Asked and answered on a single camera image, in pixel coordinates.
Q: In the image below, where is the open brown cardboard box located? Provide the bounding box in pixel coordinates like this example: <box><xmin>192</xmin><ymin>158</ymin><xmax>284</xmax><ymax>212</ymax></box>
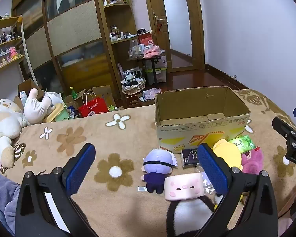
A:
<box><xmin>64</xmin><ymin>85</ymin><xmax>117</xmax><ymax>111</ymax></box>

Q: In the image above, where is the wooden door with glass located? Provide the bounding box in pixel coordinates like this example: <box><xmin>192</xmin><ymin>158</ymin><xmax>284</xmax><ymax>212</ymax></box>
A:
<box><xmin>142</xmin><ymin>0</ymin><xmax>206</xmax><ymax>72</ymax></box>

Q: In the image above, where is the pink cloth stack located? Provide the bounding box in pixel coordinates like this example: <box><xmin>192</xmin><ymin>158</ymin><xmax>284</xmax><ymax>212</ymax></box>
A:
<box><xmin>143</xmin><ymin>45</ymin><xmax>166</xmax><ymax>59</ymax></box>

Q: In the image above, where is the black and white plush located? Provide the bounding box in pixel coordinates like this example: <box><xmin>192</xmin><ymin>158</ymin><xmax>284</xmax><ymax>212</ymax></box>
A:
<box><xmin>166</xmin><ymin>195</ymin><xmax>227</xmax><ymax>237</ymax></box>

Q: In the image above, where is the wooden corner shelf unit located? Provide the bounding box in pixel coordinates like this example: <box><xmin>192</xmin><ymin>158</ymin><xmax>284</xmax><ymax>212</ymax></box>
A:
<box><xmin>99</xmin><ymin>0</ymin><xmax>139</xmax><ymax>100</ymax></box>

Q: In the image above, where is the wooden wardrobe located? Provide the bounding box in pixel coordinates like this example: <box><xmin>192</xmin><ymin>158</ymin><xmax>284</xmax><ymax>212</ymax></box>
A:
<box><xmin>11</xmin><ymin>0</ymin><xmax>114</xmax><ymax>97</ymax></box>

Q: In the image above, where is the metal door handle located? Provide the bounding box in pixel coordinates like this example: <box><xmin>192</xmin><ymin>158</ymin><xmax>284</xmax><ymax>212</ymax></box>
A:
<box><xmin>155</xmin><ymin>15</ymin><xmax>169</xmax><ymax>33</ymax></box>

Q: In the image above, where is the black tissue pack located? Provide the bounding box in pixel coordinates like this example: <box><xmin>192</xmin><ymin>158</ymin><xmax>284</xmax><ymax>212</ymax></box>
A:
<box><xmin>181</xmin><ymin>149</ymin><xmax>202</xmax><ymax>169</ymax></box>

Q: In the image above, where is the red paper bag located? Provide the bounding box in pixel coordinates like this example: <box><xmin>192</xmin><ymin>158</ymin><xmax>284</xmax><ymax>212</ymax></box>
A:
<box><xmin>78</xmin><ymin>91</ymin><xmax>109</xmax><ymax>118</ymax></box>

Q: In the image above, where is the small brown cardboard box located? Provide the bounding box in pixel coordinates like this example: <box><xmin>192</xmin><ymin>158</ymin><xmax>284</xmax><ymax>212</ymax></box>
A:
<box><xmin>18</xmin><ymin>79</ymin><xmax>44</xmax><ymax>100</ymax></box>

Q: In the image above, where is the pink pig cube plush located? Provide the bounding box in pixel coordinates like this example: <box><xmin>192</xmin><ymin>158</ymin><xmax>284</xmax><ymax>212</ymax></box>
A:
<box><xmin>164</xmin><ymin>173</ymin><xmax>205</xmax><ymax>201</ymax></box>

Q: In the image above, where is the yellow plush toy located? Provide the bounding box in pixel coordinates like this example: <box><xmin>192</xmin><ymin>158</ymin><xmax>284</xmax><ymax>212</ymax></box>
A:
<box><xmin>212</xmin><ymin>139</ymin><xmax>243</xmax><ymax>174</ymax></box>

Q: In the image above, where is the pink plush toy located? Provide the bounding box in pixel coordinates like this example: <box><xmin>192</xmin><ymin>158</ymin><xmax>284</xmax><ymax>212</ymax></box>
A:
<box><xmin>240</xmin><ymin>148</ymin><xmax>264</xmax><ymax>175</ymax></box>

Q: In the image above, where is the white metal tube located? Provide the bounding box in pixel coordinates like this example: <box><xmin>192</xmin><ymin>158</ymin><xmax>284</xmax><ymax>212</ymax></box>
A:
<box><xmin>19</xmin><ymin>17</ymin><xmax>40</xmax><ymax>87</ymax></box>

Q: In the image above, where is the clear storage bin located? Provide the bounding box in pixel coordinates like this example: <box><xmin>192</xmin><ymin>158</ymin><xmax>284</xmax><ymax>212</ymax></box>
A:
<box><xmin>144</xmin><ymin>66</ymin><xmax>168</xmax><ymax>84</ymax></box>

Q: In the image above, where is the printed cardboard box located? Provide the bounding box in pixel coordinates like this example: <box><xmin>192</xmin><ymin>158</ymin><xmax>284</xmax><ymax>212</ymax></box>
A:
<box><xmin>155</xmin><ymin>86</ymin><xmax>251</xmax><ymax>153</ymax></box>

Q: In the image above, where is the lilac fleece cloth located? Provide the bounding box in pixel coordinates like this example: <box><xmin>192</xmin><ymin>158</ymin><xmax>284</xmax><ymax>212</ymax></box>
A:
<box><xmin>0</xmin><ymin>169</ymin><xmax>21</xmax><ymax>236</ymax></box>

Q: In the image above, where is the pale green plastic tub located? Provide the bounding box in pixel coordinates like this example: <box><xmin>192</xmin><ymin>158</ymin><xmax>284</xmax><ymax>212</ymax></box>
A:
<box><xmin>53</xmin><ymin>109</ymin><xmax>71</xmax><ymax>122</ymax></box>

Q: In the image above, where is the green tissue pack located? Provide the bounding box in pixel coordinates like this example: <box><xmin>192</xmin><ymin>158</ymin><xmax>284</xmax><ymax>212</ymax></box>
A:
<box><xmin>228</xmin><ymin>135</ymin><xmax>256</xmax><ymax>155</ymax></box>

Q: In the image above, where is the lace-trimmed basket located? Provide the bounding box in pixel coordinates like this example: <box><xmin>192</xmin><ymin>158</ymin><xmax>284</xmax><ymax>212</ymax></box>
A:
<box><xmin>121</xmin><ymin>76</ymin><xmax>147</xmax><ymax>96</ymax></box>

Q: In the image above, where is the white-clothed plush doll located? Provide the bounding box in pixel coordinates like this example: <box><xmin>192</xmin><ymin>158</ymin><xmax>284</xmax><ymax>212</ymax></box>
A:
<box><xmin>20</xmin><ymin>88</ymin><xmax>65</xmax><ymax>125</ymax></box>

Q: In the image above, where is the row of small figurines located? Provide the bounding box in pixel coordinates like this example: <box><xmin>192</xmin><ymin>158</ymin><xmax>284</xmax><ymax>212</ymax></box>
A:
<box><xmin>0</xmin><ymin>31</ymin><xmax>21</xmax><ymax>70</ymax></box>

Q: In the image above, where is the wooden display shelf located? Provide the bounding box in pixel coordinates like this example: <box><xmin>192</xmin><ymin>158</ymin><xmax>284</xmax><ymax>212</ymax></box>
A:
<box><xmin>0</xmin><ymin>16</ymin><xmax>27</xmax><ymax>76</ymax></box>

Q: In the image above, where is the red box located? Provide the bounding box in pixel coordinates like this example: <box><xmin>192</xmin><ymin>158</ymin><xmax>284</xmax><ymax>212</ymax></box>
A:
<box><xmin>138</xmin><ymin>33</ymin><xmax>154</xmax><ymax>46</ymax></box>

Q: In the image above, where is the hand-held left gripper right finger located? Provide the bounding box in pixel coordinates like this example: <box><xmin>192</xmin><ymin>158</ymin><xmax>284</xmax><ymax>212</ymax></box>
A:
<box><xmin>195</xmin><ymin>143</ymin><xmax>279</xmax><ymax>237</ymax></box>

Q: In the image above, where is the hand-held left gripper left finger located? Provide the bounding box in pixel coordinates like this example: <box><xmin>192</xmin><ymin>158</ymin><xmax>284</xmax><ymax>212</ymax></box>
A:
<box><xmin>15</xmin><ymin>143</ymin><xmax>99</xmax><ymax>237</ymax></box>

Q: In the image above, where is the white and tan cow plush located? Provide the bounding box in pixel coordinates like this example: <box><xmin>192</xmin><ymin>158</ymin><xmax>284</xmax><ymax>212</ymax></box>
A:
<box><xmin>0</xmin><ymin>99</ymin><xmax>28</xmax><ymax>169</ymax></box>

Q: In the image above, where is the beige flower blanket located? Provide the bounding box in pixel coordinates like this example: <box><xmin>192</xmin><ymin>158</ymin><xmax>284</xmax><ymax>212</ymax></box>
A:
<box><xmin>0</xmin><ymin>89</ymin><xmax>296</xmax><ymax>237</ymax></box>

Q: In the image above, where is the clear bottles cluster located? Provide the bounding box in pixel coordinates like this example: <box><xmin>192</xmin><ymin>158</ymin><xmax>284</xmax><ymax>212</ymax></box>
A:
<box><xmin>128</xmin><ymin>40</ymin><xmax>145</xmax><ymax>59</ymax></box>

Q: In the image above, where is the white-haired blindfolded plush doll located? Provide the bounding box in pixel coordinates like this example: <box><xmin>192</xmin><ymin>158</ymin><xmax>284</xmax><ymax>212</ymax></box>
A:
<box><xmin>141</xmin><ymin>148</ymin><xmax>177</xmax><ymax>194</ymax></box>

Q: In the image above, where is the low box of papers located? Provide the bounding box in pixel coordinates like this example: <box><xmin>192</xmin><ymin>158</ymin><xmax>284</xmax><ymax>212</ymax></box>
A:
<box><xmin>138</xmin><ymin>87</ymin><xmax>162</xmax><ymax>103</ymax></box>

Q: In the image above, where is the small dark side table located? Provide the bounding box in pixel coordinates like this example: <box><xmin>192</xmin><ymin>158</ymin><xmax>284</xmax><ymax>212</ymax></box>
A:
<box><xmin>127</xmin><ymin>52</ymin><xmax>164</xmax><ymax>86</ymax></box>

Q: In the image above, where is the clear plastic bag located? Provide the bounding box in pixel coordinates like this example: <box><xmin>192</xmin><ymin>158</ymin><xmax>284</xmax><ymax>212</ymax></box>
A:
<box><xmin>200</xmin><ymin>171</ymin><xmax>223</xmax><ymax>197</ymax></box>

